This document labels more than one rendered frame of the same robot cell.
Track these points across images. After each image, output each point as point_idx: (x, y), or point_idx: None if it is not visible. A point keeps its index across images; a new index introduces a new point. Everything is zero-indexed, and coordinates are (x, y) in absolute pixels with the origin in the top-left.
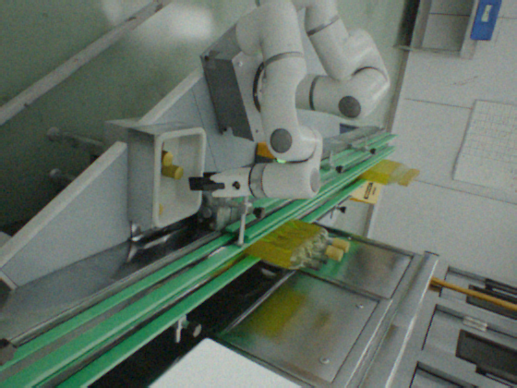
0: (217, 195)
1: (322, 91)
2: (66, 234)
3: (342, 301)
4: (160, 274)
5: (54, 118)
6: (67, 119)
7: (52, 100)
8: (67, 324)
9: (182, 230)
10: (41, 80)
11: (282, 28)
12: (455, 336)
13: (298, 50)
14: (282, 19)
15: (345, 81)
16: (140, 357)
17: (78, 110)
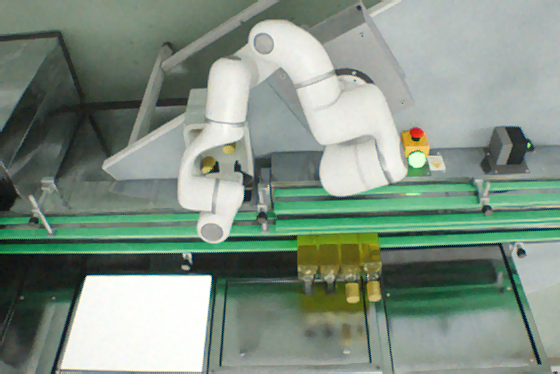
0: None
1: None
2: (145, 161)
3: (340, 334)
4: (182, 217)
5: (305, 17)
6: (320, 18)
7: (304, 1)
8: (108, 218)
9: (244, 189)
10: (260, 0)
11: (209, 94)
12: None
13: (217, 119)
14: (210, 86)
15: (331, 148)
16: (182, 255)
17: (333, 11)
